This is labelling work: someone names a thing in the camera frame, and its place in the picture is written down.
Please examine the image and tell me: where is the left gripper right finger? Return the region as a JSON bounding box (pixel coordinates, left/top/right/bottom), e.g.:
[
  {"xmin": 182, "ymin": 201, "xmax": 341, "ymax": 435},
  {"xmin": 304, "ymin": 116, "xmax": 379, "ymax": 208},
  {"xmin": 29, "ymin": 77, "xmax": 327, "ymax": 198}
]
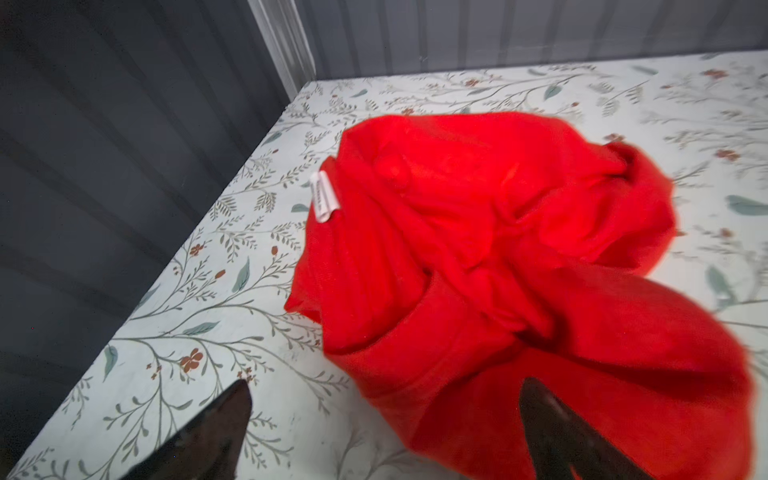
[{"xmin": 519, "ymin": 377, "xmax": 650, "ymax": 480}]

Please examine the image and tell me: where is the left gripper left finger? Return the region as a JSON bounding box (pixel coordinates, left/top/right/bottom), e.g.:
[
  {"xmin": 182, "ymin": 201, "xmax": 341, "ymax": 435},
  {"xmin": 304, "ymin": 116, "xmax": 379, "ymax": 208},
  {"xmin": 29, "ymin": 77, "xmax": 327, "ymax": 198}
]
[{"xmin": 124, "ymin": 380, "xmax": 252, "ymax": 480}]

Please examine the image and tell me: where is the red cloth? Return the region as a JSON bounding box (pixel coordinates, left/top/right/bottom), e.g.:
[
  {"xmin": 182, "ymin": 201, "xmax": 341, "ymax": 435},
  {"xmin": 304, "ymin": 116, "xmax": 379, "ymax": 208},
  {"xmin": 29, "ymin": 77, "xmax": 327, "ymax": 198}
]
[{"xmin": 285, "ymin": 112, "xmax": 753, "ymax": 479}]

